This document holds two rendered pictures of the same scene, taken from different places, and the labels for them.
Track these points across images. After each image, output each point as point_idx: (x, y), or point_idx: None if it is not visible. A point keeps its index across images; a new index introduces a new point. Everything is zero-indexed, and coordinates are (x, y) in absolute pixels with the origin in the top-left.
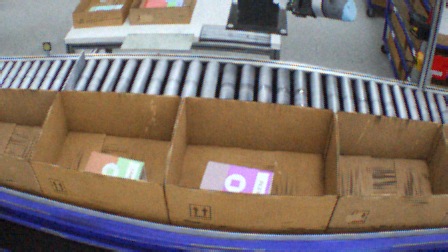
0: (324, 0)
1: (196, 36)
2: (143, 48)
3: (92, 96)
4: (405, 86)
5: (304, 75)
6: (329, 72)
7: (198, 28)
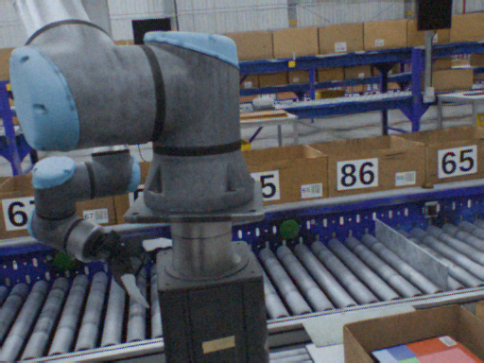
0: (83, 218)
1: (310, 345)
2: (372, 311)
3: (295, 164)
4: None
5: (129, 336)
6: (84, 351)
7: (319, 360)
